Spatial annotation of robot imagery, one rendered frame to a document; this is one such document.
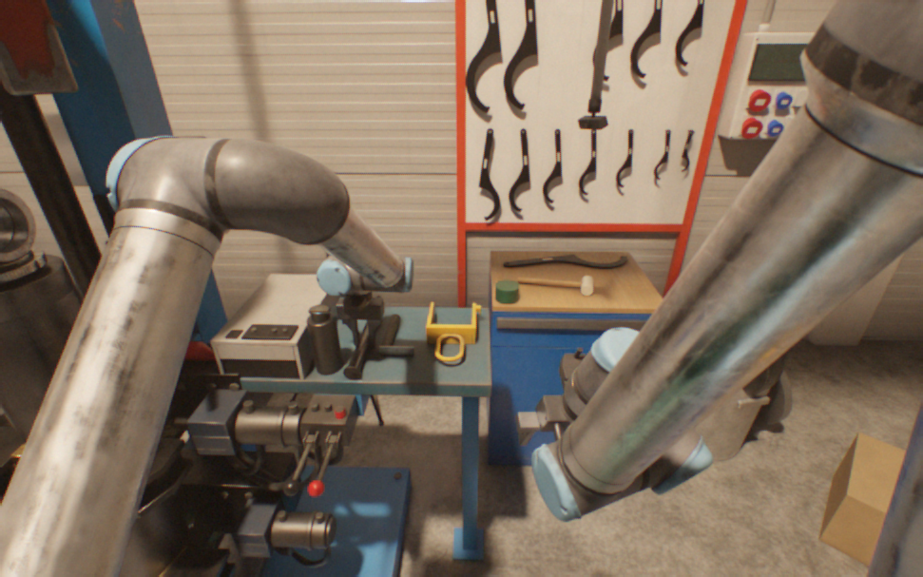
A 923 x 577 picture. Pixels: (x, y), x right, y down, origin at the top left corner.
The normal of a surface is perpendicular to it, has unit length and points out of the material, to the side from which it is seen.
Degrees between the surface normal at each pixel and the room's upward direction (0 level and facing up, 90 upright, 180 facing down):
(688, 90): 90
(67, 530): 58
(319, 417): 0
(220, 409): 0
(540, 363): 90
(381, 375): 0
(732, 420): 93
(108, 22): 90
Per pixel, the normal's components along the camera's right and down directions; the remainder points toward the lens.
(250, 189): 0.29, 0.27
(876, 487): 0.00, -0.88
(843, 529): -0.68, 0.35
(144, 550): 0.66, 0.36
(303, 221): 0.50, 0.68
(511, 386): -0.04, 0.47
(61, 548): 0.68, -0.22
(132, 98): 1.00, 0.01
